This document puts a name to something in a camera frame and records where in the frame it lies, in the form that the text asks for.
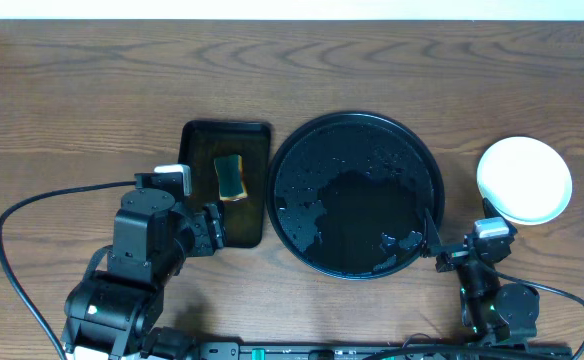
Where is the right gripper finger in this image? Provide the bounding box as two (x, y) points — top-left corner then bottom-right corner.
(423, 208), (441, 248)
(482, 198), (502, 218)

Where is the light blue plate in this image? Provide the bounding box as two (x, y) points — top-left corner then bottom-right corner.
(476, 136), (573, 225)

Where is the green and yellow sponge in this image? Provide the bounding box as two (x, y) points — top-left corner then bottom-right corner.
(214, 154), (248, 202)

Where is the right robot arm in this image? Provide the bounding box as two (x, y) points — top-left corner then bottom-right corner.
(422, 199), (540, 346)

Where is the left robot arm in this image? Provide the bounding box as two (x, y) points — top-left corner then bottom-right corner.
(61, 188), (226, 359)

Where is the black rectangular tray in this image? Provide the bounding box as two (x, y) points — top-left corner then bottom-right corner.
(178, 120), (271, 248)

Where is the black round tray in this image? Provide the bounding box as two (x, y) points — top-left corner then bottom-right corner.
(265, 111), (445, 280)

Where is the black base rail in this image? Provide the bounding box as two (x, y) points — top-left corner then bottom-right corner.
(184, 342), (572, 360)

